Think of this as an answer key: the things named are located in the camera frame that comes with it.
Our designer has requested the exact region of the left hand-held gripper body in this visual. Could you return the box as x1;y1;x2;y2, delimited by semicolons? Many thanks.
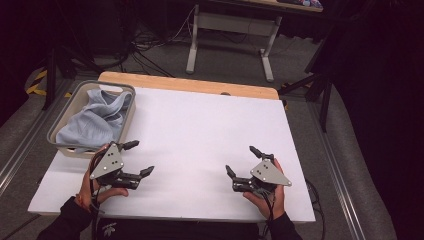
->
89;141;143;191

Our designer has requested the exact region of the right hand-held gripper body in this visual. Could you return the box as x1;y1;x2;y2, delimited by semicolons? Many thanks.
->
232;153;293;198

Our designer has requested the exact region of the light blue tank top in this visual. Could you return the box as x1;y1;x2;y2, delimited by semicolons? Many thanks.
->
55;88;134;154

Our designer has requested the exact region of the beige basket with grey rim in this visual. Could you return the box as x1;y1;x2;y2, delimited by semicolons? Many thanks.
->
46;79;137;159

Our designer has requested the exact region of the person's right hand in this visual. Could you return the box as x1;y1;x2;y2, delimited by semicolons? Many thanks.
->
242;158;288;220

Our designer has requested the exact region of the person's left hand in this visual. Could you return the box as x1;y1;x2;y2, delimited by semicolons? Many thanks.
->
74;143;130;212

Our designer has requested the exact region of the white foam board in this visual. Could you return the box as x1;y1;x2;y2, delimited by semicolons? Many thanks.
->
28;87;316;224

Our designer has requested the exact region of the person's black clothing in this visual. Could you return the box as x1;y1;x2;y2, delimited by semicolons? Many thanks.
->
96;218;262;240

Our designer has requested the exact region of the black metal stand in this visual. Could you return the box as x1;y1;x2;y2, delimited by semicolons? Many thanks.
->
278;26;335;133

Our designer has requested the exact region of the black tripod stand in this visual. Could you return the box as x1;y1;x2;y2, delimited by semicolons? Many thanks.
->
41;43;105;111

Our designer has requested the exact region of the yellow black hazard tape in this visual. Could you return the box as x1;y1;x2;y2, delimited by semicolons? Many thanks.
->
25;68;73;99

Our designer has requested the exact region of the colourful item on desk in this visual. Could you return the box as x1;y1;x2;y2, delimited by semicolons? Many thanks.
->
276;0;324;10

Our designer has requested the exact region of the right hand-held gripper cable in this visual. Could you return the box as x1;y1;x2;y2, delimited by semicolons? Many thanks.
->
261;191;278;240

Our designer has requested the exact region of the hand-held gripper cable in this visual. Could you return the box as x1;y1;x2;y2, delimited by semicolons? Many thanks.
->
87;149;108;240
261;191;278;240

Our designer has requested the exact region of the left hand-held gripper cable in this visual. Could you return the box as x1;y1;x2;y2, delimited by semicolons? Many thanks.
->
87;149;108;240

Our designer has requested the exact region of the black cable beside table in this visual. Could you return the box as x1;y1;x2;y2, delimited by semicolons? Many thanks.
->
304;179;327;240

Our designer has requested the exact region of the aluminium floor rail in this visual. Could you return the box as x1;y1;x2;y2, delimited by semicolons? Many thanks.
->
0;79;74;197
305;101;368;240

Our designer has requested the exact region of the bundle of black floor cables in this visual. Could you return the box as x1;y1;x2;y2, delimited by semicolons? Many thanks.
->
99;6;198;78

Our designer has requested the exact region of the white desk frame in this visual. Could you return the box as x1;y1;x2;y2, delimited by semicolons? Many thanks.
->
184;0;324;83

